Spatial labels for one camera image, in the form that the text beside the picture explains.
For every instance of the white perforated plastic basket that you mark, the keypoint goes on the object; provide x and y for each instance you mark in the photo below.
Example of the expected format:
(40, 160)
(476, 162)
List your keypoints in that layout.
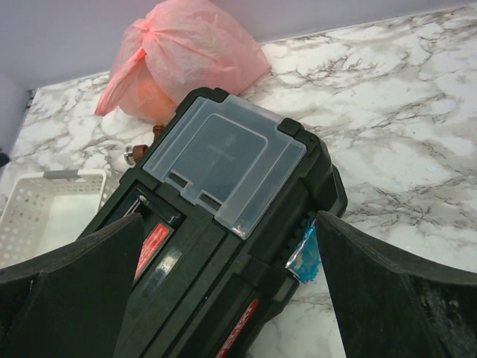
(47, 210)

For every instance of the pink plastic bag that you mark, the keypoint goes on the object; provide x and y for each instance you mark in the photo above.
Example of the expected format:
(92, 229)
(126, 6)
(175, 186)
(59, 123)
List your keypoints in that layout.
(178, 47)

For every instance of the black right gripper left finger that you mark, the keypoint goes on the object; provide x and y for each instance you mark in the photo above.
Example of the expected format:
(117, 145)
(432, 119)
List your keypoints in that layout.
(70, 302)

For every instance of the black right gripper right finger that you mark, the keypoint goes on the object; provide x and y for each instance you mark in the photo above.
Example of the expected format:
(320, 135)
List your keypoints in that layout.
(391, 303)

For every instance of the blue foil wrapper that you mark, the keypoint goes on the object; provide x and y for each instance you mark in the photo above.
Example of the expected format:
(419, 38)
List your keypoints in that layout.
(305, 261)

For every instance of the black plastic toolbox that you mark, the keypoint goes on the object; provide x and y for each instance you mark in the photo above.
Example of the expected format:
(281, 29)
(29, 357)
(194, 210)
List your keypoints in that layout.
(226, 193)

